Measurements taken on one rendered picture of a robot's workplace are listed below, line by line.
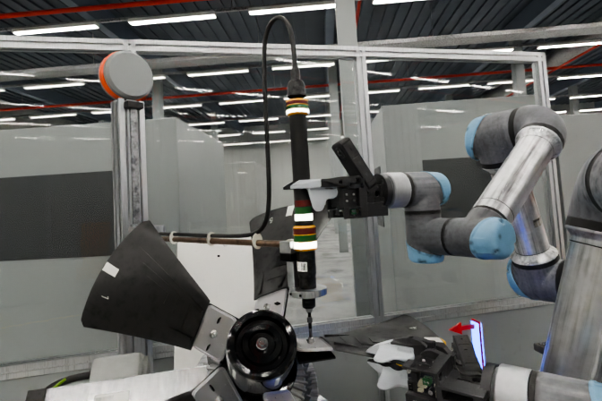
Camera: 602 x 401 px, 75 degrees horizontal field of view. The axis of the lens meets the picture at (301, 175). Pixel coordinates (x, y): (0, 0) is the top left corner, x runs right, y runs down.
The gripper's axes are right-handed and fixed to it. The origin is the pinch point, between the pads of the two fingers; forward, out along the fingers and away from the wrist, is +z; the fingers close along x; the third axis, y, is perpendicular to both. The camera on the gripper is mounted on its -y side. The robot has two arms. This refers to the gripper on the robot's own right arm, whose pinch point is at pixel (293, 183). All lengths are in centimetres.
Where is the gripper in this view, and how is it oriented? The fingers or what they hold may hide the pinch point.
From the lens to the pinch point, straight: 74.5
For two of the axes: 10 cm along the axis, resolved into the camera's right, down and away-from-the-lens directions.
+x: -3.9, 0.8, 9.2
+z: -9.2, 0.2, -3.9
